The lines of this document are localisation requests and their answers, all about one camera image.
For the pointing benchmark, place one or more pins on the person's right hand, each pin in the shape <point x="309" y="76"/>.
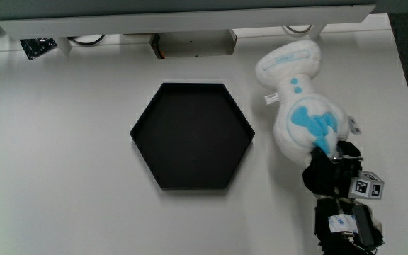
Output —
<point x="326" y="175"/>

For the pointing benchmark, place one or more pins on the white blue plush fan doll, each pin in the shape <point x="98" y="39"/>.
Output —
<point x="301" y="117"/>

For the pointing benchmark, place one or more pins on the white desk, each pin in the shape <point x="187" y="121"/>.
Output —
<point x="66" y="159"/>

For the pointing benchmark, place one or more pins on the black hexagonal tray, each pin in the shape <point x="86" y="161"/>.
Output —
<point x="192" y="136"/>

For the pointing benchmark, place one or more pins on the grey box with orange edge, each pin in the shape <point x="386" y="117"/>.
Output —
<point x="193" y="44"/>

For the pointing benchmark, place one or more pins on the black marker card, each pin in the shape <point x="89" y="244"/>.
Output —
<point x="37" y="47"/>

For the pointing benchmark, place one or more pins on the white overhead shelf rail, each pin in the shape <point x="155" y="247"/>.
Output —
<point x="175" y="21"/>

